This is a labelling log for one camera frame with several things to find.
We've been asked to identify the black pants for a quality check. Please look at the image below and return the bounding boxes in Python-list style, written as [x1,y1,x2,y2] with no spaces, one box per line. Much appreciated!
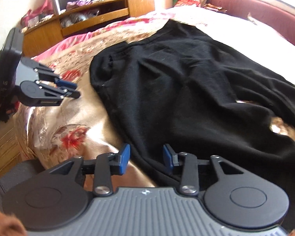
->
[89,20,295,229]

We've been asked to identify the floral satin bedspread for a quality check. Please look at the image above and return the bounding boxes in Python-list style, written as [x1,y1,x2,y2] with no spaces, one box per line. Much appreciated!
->
[16,6,295,188]

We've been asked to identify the pink cloth behind television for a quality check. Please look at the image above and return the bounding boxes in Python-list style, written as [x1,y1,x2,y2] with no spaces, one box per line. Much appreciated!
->
[20,0,53,27]

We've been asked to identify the wooden TV cabinet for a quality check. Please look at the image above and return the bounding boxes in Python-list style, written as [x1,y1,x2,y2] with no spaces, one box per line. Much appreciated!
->
[23,0,155,57]

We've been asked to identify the purple cloth on cabinet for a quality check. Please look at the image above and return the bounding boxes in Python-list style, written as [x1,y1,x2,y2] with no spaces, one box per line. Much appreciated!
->
[66,0,92,11]

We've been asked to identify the metal thermos bottle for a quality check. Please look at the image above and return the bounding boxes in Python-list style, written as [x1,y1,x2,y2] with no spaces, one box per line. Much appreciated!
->
[52,0,61,16]

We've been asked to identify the red gift bag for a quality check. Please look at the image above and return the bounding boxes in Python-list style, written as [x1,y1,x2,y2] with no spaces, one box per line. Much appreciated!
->
[174,0,201,7]

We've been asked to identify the maroon bed headboard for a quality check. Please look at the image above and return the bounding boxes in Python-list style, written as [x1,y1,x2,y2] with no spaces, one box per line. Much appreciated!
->
[208,0,295,46]

